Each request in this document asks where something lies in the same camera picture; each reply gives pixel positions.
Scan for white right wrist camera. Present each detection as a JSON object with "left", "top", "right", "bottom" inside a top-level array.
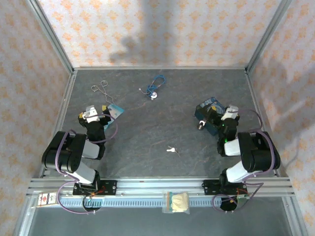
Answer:
[{"left": 220, "top": 105, "right": 239, "bottom": 121}]

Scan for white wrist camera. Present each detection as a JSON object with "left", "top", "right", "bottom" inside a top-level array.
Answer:
[
  {"left": 82, "top": 105, "right": 100, "bottom": 123},
  {"left": 220, "top": 105, "right": 239, "bottom": 121}
]

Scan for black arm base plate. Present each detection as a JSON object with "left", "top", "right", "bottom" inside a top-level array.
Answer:
[
  {"left": 73, "top": 179, "right": 118, "bottom": 196},
  {"left": 202, "top": 179, "right": 248, "bottom": 196}
]

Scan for blue stethoscope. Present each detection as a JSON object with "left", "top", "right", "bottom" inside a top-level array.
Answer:
[{"left": 138, "top": 74, "right": 167, "bottom": 100}]

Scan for silver keys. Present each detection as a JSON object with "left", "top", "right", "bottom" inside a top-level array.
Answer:
[{"left": 166, "top": 146, "right": 182, "bottom": 158}]

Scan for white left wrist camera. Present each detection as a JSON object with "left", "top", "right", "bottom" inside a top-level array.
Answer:
[{"left": 82, "top": 105, "right": 100, "bottom": 123}]

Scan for aluminium frame post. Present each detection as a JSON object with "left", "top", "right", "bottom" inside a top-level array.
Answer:
[
  {"left": 26, "top": 0, "right": 75, "bottom": 73},
  {"left": 245, "top": 0, "right": 295, "bottom": 72}
]

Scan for clear bag with beige contents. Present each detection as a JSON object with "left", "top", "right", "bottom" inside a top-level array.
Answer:
[{"left": 161, "top": 191, "right": 191, "bottom": 215}]

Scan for light blue packet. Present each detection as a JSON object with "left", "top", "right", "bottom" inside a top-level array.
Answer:
[{"left": 103, "top": 103, "right": 125, "bottom": 131}]

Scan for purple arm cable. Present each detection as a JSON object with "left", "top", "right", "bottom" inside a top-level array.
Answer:
[
  {"left": 211, "top": 109, "right": 275, "bottom": 213},
  {"left": 55, "top": 112, "right": 119, "bottom": 214}
]

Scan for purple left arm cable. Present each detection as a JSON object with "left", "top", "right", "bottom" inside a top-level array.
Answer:
[{"left": 55, "top": 112, "right": 119, "bottom": 214}]

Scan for metal forceps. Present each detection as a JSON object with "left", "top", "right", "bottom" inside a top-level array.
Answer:
[{"left": 91, "top": 81, "right": 115, "bottom": 105}]

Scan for grey slotted cable duct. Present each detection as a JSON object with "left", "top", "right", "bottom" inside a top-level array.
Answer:
[{"left": 58, "top": 197, "right": 238, "bottom": 208}]

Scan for red and white label card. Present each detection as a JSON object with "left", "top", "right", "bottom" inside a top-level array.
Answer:
[{"left": 36, "top": 192, "right": 60, "bottom": 208}]

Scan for wide aluminium frame rail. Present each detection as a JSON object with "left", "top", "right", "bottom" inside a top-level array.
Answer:
[{"left": 27, "top": 177, "right": 295, "bottom": 198}]

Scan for blue painted box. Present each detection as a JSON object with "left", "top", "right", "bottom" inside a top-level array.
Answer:
[{"left": 194, "top": 97, "right": 226, "bottom": 136}]

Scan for small circuit board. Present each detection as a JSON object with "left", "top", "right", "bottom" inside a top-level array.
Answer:
[{"left": 236, "top": 193, "right": 251, "bottom": 205}]

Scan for aluminium frame side rail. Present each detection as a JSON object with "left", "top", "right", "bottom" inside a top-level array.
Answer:
[
  {"left": 39, "top": 71, "right": 78, "bottom": 178},
  {"left": 245, "top": 70, "right": 282, "bottom": 177}
]

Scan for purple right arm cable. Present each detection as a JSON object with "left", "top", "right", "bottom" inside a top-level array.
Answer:
[{"left": 211, "top": 109, "right": 275, "bottom": 213}]

